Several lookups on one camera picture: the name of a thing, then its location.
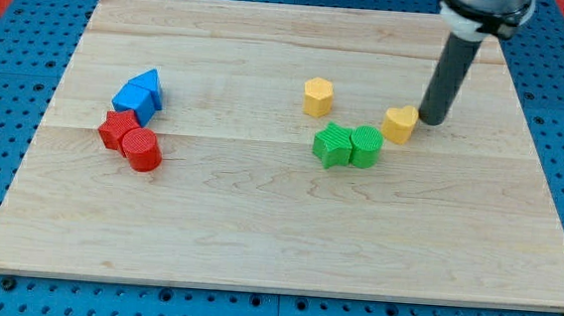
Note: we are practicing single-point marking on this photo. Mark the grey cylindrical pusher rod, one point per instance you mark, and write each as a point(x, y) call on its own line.
point(446, 80)

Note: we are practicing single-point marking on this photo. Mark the yellow hexagon block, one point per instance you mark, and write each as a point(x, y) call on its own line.
point(318, 97)

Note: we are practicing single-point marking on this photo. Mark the yellow heart block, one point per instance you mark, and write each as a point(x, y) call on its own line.
point(398, 123)

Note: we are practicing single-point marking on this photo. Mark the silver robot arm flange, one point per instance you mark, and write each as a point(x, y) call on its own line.
point(474, 20)

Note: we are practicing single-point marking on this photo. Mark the red star block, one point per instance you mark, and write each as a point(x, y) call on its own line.
point(115, 127)

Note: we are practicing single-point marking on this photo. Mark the red cylinder block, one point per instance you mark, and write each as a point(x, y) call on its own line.
point(142, 150)

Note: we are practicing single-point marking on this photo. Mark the light wooden board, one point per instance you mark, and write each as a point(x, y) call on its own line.
point(458, 215)

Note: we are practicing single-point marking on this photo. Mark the green cylinder block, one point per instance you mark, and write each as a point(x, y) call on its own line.
point(366, 144)

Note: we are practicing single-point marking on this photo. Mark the blue cube block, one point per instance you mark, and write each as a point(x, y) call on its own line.
point(137, 98)

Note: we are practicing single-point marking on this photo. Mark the blue triangle block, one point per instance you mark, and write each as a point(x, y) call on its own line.
point(150, 81)

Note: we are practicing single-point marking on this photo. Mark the green star block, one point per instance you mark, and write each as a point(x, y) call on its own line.
point(333, 145)

